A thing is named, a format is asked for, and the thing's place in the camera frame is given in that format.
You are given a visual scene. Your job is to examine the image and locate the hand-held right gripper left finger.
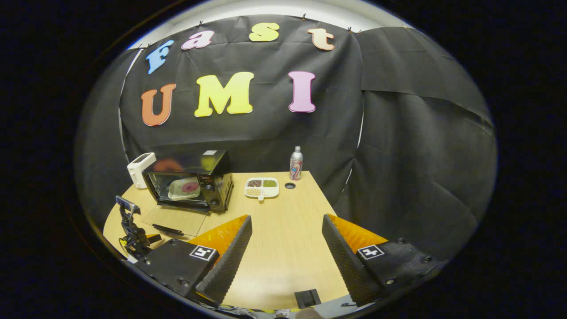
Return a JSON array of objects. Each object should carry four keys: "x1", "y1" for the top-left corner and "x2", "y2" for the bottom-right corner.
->
[{"x1": 133, "y1": 215, "x2": 253, "y2": 306}]

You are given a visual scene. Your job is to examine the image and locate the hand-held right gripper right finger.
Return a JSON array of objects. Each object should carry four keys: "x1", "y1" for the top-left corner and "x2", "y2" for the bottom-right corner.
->
[{"x1": 322, "y1": 214, "x2": 446, "y2": 307}]

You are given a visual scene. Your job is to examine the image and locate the white square food tray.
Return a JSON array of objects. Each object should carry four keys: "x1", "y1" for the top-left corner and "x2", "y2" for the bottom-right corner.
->
[{"x1": 168, "y1": 177, "x2": 201, "y2": 201}]

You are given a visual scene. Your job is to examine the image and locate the black electric oven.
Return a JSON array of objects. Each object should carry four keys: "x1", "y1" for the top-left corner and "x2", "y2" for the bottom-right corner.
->
[{"x1": 141, "y1": 149, "x2": 234, "y2": 237}]

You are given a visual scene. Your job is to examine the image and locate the white toaster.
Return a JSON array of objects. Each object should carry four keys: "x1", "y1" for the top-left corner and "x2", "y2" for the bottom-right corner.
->
[{"x1": 127, "y1": 152, "x2": 157, "y2": 190}]

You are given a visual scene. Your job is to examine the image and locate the white divided dish with beans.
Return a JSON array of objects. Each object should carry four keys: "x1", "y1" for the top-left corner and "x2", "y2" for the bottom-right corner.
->
[{"x1": 245, "y1": 177, "x2": 280, "y2": 202}]

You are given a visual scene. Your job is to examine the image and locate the silver spray bottle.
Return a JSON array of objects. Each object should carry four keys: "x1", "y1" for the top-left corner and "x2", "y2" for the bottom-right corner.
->
[{"x1": 289, "y1": 146, "x2": 304, "y2": 181}]

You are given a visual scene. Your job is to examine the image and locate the black backdrop cloth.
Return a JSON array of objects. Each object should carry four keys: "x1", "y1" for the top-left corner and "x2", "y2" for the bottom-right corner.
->
[{"x1": 73, "y1": 16, "x2": 499, "y2": 262}]

